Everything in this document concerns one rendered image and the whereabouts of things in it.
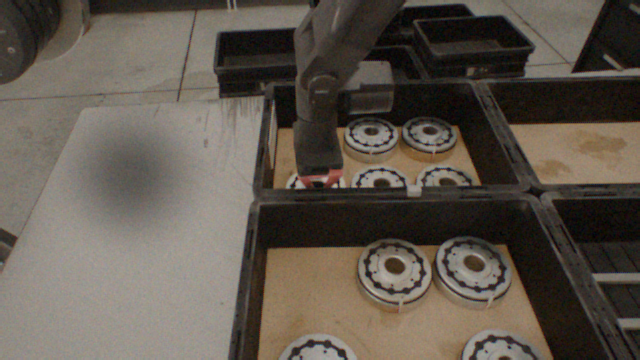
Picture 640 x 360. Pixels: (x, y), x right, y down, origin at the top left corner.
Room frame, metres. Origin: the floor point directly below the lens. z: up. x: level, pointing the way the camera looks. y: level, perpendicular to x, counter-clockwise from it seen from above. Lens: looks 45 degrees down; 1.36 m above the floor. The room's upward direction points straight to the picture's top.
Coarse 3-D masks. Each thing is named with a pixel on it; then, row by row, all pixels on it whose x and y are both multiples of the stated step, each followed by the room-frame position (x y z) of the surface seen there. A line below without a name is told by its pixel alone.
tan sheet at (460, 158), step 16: (336, 128) 0.69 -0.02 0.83; (400, 128) 0.69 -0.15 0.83; (288, 144) 0.64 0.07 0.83; (464, 144) 0.64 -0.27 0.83; (288, 160) 0.59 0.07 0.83; (352, 160) 0.59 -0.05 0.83; (400, 160) 0.59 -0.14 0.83; (416, 160) 0.59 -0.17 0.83; (448, 160) 0.59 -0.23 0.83; (464, 160) 0.59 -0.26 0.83; (288, 176) 0.55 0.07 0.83; (352, 176) 0.55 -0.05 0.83; (416, 176) 0.55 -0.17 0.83
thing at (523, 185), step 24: (264, 96) 0.65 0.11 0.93; (480, 96) 0.65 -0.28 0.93; (264, 120) 0.58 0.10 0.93; (264, 144) 0.52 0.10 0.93; (504, 144) 0.52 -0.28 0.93; (264, 168) 0.46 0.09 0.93; (264, 192) 0.41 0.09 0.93; (288, 192) 0.41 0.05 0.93; (312, 192) 0.41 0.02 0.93; (336, 192) 0.41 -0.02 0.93; (360, 192) 0.41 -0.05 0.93; (384, 192) 0.41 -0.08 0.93; (432, 192) 0.41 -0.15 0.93; (456, 192) 0.41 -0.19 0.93
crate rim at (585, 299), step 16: (480, 192) 0.41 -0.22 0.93; (496, 192) 0.41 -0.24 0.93; (512, 192) 0.41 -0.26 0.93; (256, 208) 0.38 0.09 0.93; (256, 224) 0.35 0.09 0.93; (544, 224) 0.35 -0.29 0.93; (560, 240) 0.33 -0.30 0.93; (560, 256) 0.30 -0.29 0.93; (240, 272) 0.28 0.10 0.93; (576, 272) 0.28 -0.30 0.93; (240, 288) 0.26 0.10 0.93; (576, 288) 0.26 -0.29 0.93; (240, 304) 0.24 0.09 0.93; (592, 304) 0.24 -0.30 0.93; (240, 320) 0.22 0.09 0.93; (592, 320) 0.22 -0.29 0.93; (240, 336) 0.20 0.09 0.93; (608, 336) 0.21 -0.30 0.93; (240, 352) 0.18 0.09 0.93; (608, 352) 0.19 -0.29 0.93
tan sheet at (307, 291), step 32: (288, 256) 0.37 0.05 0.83; (320, 256) 0.37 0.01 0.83; (352, 256) 0.37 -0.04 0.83; (288, 288) 0.32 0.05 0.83; (320, 288) 0.32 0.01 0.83; (352, 288) 0.32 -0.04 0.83; (512, 288) 0.32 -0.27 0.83; (288, 320) 0.27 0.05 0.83; (320, 320) 0.27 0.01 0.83; (352, 320) 0.27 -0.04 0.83; (384, 320) 0.27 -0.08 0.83; (416, 320) 0.27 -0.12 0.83; (448, 320) 0.27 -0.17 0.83; (480, 320) 0.27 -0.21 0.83; (512, 320) 0.27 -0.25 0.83; (384, 352) 0.23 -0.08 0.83; (416, 352) 0.23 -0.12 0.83; (448, 352) 0.23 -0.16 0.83; (544, 352) 0.23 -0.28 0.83
